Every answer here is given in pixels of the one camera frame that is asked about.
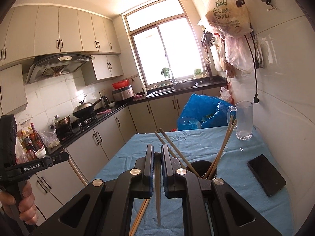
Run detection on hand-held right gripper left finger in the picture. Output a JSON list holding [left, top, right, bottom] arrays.
[[34, 145, 155, 236]]

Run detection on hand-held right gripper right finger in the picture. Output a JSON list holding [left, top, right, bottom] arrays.
[[161, 145, 283, 236]]

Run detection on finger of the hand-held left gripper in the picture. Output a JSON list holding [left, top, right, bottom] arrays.
[[48, 152, 70, 166]]

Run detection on long wooden chopstick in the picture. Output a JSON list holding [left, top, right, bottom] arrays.
[[154, 152, 162, 226], [133, 198, 151, 236], [128, 199, 148, 236], [61, 148, 88, 187]]

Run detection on dark grey utensil holder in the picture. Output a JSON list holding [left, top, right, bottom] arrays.
[[185, 160, 218, 181]]

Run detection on person's left hand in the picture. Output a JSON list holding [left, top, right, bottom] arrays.
[[0, 181, 39, 225]]

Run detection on white bowl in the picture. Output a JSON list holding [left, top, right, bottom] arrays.
[[34, 146, 47, 159]]

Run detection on clear plastic bag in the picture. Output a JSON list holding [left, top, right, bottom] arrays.
[[39, 118, 61, 148]]

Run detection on brown sauce bottle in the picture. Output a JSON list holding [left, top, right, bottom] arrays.
[[30, 122, 41, 150]]

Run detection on metal cooking pot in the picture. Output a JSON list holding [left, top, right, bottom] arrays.
[[54, 115, 72, 134]]

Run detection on black gas stove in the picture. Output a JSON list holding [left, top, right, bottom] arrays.
[[70, 117, 97, 131]]

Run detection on cream base cabinets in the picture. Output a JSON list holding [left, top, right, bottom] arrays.
[[25, 96, 228, 227]]

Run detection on black wok with lid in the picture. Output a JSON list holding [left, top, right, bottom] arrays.
[[72, 95, 102, 118]]

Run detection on black kitchen countertop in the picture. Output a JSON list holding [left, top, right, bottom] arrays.
[[15, 77, 227, 175]]

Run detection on blue tablecloth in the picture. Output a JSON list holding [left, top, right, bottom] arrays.
[[94, 125, 291, 236]]

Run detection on blue plastic bag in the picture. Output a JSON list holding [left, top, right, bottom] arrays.
[[177, 93, 237, 131]]

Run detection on silver rice cooker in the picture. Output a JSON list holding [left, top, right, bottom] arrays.
[[112, 85, 134, 102]]

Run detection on grey range hood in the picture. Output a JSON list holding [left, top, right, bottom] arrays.
[[25, 54, 95, 84]]

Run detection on red plastic basin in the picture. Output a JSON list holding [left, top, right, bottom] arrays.
[[112, 80, 130, 90]]

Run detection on steel sink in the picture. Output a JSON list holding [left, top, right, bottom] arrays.
[[146, 81, 197, 97]]

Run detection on clear glass mug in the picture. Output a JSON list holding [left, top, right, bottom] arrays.
[[226, 101, 254, 141]]

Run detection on black smartphone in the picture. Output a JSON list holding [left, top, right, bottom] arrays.
[[247, 154, 286, 197]]

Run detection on white plastic bag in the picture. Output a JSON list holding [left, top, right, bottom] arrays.
[[220, 87, 234, 104]]

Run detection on kitchen window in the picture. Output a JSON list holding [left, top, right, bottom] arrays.
[[123, 0, 206, 90]]

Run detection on white cutting board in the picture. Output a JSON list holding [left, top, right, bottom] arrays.
[[214, 45, 225, 71]]

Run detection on pink hanging plastic bag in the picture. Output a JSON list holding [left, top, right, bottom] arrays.
[[223, 36, 254, 73]]

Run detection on printed hanging plastic bag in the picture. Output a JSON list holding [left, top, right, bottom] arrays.
[[197, 0, 254, 38]]

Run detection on black cable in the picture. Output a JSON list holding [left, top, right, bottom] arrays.
[[244, 33, 260, 104]]

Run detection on cream wall cabinets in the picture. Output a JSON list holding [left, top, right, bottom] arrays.
[[0, 5, 124, 115]]

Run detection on black wall rack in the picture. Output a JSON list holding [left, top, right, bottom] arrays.
[[200, 31, 217, 47]]

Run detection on wall power socket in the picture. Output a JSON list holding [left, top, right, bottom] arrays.
[[255, 38, 265, 68]]

